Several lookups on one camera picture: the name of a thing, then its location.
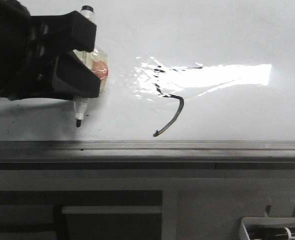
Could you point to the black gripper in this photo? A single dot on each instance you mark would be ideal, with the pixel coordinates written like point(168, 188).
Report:
point(37, 58)

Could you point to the white whiteboard marker with tape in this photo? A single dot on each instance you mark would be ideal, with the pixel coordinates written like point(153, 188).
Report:
point(97, 62)

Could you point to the white marker tray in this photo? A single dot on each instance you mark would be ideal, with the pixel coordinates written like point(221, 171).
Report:
point(248, 223)

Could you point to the black marker in tray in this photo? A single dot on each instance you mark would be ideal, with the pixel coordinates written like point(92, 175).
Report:
point(272, 233)

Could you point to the white whiteboard with metal frame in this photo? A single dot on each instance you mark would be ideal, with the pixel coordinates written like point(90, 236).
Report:
point(189, 81)

